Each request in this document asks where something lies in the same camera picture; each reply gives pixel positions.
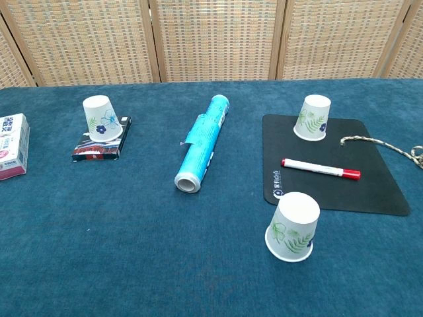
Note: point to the paper cup green fern print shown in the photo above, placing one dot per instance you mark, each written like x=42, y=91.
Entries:
x=312, y=112

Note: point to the paper cup blue flower print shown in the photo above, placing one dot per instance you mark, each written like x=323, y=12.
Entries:
x=99, y=112

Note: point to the paper cup green leaf print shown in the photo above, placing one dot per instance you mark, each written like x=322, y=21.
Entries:
x=294, y=218

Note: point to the black mouse pad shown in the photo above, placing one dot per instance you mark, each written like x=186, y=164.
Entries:
x=330, y=198

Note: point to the blue cling film roll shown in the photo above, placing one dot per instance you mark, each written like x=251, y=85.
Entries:
x=201, y=138

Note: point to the red white marker pen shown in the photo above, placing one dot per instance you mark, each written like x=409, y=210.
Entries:
x=317, y=167

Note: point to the blue table cloth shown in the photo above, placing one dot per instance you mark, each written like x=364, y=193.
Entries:
x=132, y=231

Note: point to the woven bamboo folding screen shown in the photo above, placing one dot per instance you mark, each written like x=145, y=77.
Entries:
x=215, y=39

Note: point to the white pink carton box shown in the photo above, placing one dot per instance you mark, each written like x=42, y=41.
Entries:
x=11, y=148

